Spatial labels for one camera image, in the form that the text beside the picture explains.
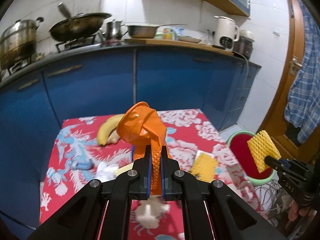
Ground white plate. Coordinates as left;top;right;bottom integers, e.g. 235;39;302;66
178;36;201;43

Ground steel steamer pot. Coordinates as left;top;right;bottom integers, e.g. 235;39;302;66
1;17;44;70

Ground orange plastic bag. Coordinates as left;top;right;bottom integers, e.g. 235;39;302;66
117;101;167;195

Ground blue plaid shirt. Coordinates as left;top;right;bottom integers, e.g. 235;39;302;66
284;0;319;144

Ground dark rice cooker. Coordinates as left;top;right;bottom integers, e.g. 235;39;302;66
233;30;255;60

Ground blue plastic wrapper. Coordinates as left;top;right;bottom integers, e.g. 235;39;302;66
71;159;93;171

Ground white power cord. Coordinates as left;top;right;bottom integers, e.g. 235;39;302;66
233;51;251;91

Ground red bucket green rim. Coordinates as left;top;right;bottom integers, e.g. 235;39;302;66
226;130;275;186

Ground yellow banana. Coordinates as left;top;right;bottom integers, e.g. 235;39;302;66
97;114;124;146

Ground yellow food package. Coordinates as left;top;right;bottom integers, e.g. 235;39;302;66
163;28;174;40

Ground yellow sponge block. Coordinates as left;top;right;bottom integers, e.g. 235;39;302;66
114;163;133;177

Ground wooden door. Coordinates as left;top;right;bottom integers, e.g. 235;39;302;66
257;0;320;165

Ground yellow foam fruit net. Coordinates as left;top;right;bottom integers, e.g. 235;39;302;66
247;130;281;173

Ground gas stove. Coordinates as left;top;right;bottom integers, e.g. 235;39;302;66
5;33;105;75

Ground small steel pot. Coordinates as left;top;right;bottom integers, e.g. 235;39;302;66
104;20;124;40

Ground right hand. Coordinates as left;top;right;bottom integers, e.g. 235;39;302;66
288;200;310;222

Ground red floral tablecloth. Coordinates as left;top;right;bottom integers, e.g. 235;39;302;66
40;109;265;239

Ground grey coiled cable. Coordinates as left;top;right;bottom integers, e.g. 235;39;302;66
253;178;296;227

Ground black wok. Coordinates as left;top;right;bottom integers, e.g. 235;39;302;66
49;2;112;42

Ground blue kitchen base cabinets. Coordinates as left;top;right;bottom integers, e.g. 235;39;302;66
1;46;260;226

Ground silver door handle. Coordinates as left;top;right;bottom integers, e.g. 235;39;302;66
290;56;302;76

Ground white electric kettle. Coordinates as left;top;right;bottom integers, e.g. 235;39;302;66
213;16;240;52

